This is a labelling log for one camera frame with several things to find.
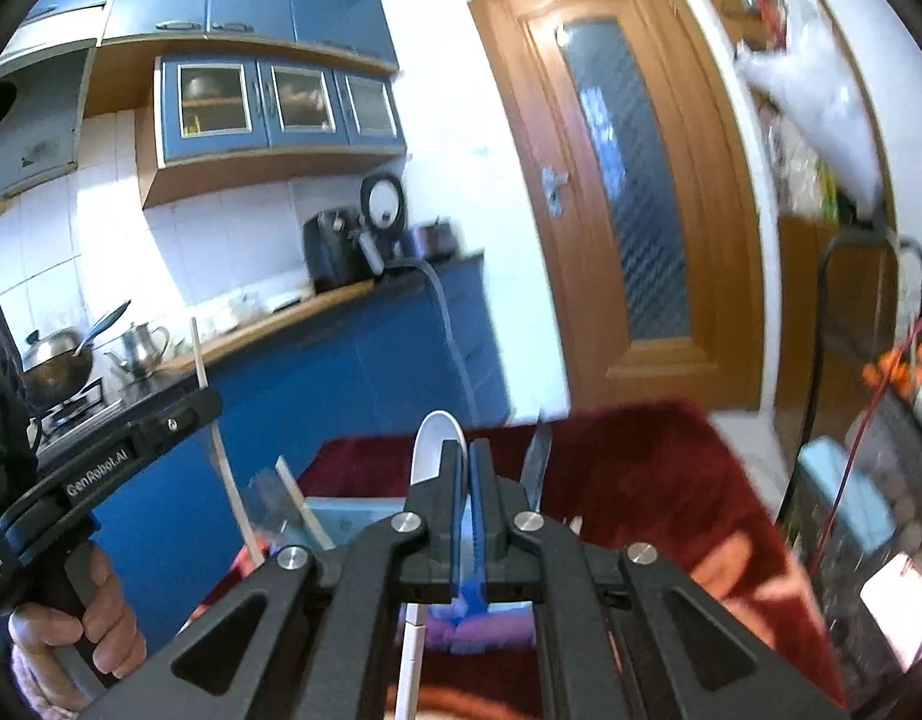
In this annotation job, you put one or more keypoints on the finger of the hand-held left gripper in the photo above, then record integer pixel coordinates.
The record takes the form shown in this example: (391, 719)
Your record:
(187, 416)

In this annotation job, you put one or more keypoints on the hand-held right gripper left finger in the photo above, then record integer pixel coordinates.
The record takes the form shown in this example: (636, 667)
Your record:
(453, 532)

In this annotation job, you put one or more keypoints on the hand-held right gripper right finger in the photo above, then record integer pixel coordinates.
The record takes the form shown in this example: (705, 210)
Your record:
(479, 532)

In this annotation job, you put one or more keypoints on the light wooden chopstick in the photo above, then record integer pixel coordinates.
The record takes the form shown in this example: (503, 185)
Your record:
(303, 499)
(224, 457)

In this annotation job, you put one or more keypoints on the white plastic spoon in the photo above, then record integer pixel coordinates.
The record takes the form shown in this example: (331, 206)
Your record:
(437, 442)

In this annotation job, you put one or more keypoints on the metal knife blade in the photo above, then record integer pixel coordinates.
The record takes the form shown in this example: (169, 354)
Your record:
(537, 461)

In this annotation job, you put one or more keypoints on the light blue utensil basket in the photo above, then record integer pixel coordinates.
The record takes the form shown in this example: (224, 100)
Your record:
(348, 517)

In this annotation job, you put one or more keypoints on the person's left hand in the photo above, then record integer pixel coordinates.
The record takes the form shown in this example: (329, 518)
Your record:
(116, 615)

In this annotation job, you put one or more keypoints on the metal teapot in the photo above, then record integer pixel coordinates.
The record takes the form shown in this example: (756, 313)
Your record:
(140, 349)

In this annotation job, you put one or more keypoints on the gas stove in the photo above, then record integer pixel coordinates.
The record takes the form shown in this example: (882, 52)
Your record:
(74, 409)

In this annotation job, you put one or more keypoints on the metal wok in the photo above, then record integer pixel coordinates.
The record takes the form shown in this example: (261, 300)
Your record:
(56, 367)

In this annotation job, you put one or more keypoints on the blue kitchen base cabinet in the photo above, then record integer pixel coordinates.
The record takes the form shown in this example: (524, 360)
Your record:
(356, 360)

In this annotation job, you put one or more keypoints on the red floral blanket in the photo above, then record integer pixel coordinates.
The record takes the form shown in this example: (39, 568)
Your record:
(656, 480)

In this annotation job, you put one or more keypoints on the black air fryer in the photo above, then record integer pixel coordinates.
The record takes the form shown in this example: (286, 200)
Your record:
(333, 247)

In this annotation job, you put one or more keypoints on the wooden door with glass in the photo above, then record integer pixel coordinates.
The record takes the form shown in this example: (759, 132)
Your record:
(551, 300)

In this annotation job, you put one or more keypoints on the black rice cooker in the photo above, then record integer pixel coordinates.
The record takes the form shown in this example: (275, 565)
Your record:
(382, 202)

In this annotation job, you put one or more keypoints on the blue glass-front cabinet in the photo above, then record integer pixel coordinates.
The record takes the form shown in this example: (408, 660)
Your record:
(281, 112)

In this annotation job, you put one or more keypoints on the grey range hood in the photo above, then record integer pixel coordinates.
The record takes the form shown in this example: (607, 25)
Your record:
(33, 127)

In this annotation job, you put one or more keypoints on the light blue box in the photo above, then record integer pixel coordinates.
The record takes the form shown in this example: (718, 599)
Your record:
(843, 491)

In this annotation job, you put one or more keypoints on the orange vegetables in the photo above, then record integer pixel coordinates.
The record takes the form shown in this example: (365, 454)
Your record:
(907, 367)

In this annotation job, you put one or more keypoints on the white plastic bag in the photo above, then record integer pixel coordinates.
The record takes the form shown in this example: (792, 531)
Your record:
(813, 82)

